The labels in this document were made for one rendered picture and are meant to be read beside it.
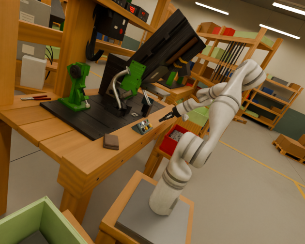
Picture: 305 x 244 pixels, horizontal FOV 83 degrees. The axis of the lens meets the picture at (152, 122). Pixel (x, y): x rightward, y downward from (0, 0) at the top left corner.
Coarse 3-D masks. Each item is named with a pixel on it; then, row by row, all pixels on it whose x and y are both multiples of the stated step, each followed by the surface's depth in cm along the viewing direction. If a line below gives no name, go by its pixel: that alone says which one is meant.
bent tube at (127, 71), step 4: (128, 68) 118; (120, 72) 118; (124, 72) 117; (128, 72) 116; (116, 76) 119; (120, 76) 120; (112, 80) 120; (116, 80) 121; (112, 84) 120; (112, 88) 120; (116, 92) 120; (116, 96) 119; (116, 100) 119; (120, 100) 120; (120, 104) 119
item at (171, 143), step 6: (174, 126) 138; (180, 126) 144; (168, 132) 124; (174, 132) 138; (180, 132) 143; (168, 138) 117; (174, 138) 127; (162, 144) 121; (168, 144) 119; (174, 144) 117; (162, 150) 122; (168, 150) 120
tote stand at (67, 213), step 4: (64, 212) 62; (68, 212) 62; (64, 216) 60; (68, 216) 61; (72, 216) 61; (68, 220) 60; (72, 220) 60; (76, 220) 61; (72, 224) 59; (76, 224) 60; (76, 228) 59; (80, 228) 59; (80, 232) 58; (84, 232) 58; (84, 236) 57; (88, 236) 58; (88, 240) 57
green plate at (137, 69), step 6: (132, 60) 119; (132, 66) 119; (138, 66) 118; (144, 66) 117; (132, 72) 119; (138, 72) 118; (126, 78) 121; (132, 78) 119; (138, 78) 118; (126, 84) 121; (132, 84) 119; (138, 84) 123; (126, 90) 121
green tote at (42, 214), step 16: (32, 208) 43; (48, 208) 45; (0, 224) 38; (16, 224) 42; (32, 224) 47; (48, 224) 47; (64, 224) 42; (0, 240) 40; (16, 240) 45; (48, 240) 48; (64, 240) 44; (80, 240) 41
